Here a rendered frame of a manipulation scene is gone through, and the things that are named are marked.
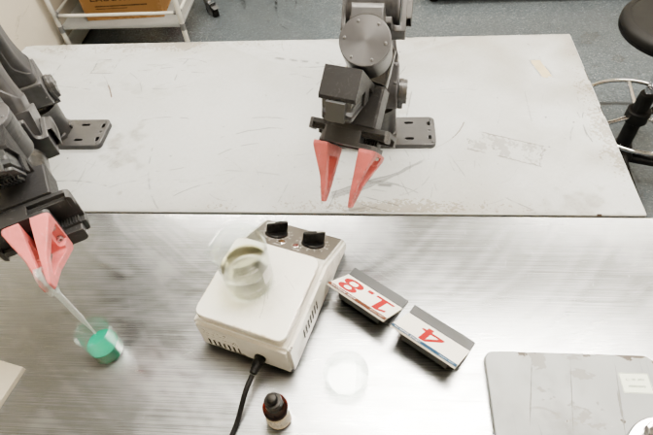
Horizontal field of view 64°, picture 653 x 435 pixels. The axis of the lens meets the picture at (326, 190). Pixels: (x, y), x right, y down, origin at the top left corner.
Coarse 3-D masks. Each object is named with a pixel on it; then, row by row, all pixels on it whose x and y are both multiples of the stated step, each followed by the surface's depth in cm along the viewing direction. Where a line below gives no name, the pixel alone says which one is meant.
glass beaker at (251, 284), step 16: (240, 224) 61; (224, 240) 61; (240, 240) 63; (256, 240) 62; (208, 256) 58; (224, 272) 58; (240, 272) 57; (256, 272) 58; (272, 272) 63; (240, 288) 60; (256, 288) 61; (272, 288) 64
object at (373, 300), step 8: (344, 280) 72; (352, 280) 73; (344, 288) 69; (352, 288) 70; (360, 288) 71; (368, 288) 72; (360, 296) 69; (368, 296) 70; (376, 296) 70; (368, 304) 67; (376, 304) 68; (384, 304) 69; (392, 304) 70; (384, 312) 67; (392, 312) 68
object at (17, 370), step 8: (0, 360) 68; (0, 368) 68; (8, 368) 68; (16, 368) 68; (0, 376) 67; (8, 376) 67; (16, 376) 67; (0, 384) 66; (8, 384) 66; (16, 384) 67; (0, 392) 66; (8, 392) 66; (0, 400) 65
